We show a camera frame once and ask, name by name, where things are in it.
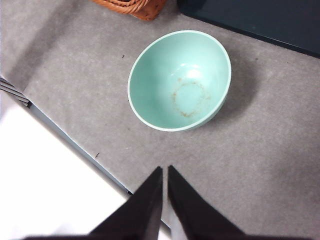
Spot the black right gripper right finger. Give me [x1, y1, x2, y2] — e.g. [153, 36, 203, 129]
[167, 164, 247, 237]

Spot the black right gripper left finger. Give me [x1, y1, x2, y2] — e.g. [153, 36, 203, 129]
[89, 166, 164, 237]

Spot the teal ribbed bowl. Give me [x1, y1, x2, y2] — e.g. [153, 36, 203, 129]
[127, 29, 233, 133]

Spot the brown wicker basket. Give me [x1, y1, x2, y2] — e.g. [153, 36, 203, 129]
[92, 0, 168, 21]

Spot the dark rectangular tray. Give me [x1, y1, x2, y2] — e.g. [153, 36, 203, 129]
[177, 0, 320, 60]

